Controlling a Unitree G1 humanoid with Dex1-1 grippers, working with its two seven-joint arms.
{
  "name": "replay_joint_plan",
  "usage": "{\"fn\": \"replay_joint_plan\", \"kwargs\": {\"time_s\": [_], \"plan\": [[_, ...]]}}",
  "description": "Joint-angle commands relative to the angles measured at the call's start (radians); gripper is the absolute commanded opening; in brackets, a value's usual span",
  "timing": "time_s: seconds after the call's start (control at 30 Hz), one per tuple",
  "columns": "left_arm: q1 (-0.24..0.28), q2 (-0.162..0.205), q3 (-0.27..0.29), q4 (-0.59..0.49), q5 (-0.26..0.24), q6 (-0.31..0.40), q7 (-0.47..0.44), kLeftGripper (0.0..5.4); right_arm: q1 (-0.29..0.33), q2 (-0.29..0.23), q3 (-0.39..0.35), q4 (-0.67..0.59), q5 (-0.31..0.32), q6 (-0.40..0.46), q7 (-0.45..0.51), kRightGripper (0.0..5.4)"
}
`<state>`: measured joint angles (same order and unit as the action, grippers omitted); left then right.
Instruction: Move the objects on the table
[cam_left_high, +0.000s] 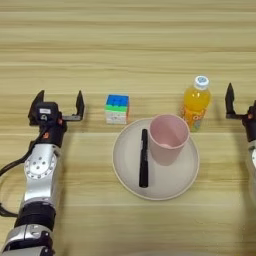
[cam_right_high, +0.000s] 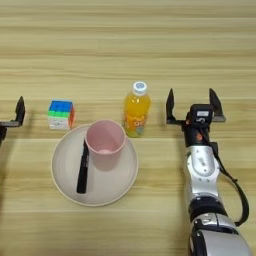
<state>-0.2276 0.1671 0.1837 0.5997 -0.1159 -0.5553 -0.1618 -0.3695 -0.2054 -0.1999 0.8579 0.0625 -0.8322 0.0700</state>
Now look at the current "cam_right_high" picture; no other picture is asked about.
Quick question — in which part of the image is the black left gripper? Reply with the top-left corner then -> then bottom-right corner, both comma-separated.
0,96 -> 26,146

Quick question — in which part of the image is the pink plastic cup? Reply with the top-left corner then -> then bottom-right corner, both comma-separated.
84,119 -> 127,173

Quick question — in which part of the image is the black marker pen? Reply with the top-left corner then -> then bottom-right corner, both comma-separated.
76,138 -> 91,194

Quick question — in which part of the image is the orange juice bottle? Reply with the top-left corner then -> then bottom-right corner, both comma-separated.
123,80 -> 152,139

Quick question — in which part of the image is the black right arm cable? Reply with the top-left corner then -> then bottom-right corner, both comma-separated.
205,132 -> 250,228

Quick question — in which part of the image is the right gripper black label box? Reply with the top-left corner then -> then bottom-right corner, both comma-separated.
189,103 -> 214,126

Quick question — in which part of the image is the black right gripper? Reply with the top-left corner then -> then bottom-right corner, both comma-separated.
165,88 -> 227,148

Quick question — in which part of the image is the round beige plate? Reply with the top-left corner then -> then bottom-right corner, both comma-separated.
50,123 -> 139,207

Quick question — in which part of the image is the multicolour puzzle cube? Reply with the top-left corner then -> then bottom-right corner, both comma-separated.
47,99 -> 76,131

